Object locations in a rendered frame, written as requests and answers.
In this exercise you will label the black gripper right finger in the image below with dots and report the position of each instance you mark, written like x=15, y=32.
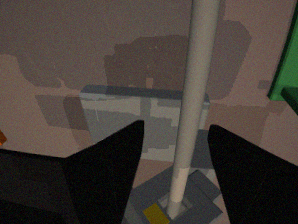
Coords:
x=257, y=186

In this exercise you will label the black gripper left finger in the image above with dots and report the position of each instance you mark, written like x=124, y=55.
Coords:
x=90, y=187

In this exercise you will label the grey pin with red cap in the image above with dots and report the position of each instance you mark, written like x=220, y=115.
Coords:
x=203, y=28

